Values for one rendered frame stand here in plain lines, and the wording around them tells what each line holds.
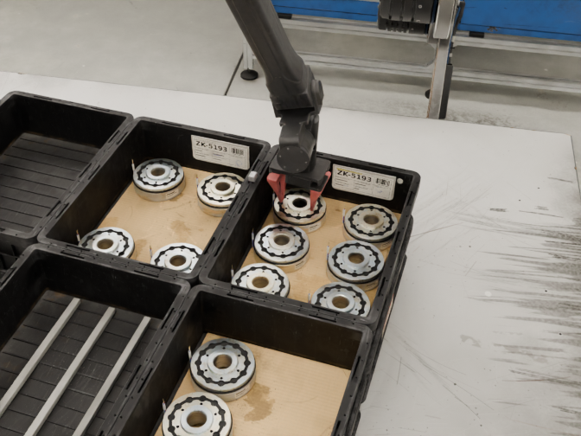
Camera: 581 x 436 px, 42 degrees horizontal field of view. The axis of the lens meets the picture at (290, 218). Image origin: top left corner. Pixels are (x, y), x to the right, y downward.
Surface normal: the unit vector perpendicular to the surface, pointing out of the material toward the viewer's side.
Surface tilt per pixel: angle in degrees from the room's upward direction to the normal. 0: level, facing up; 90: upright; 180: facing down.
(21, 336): 0
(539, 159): 0
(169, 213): 0
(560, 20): 90
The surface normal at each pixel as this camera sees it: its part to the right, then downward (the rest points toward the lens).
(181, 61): 0.01, -0.74
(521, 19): -0.18, 0.66
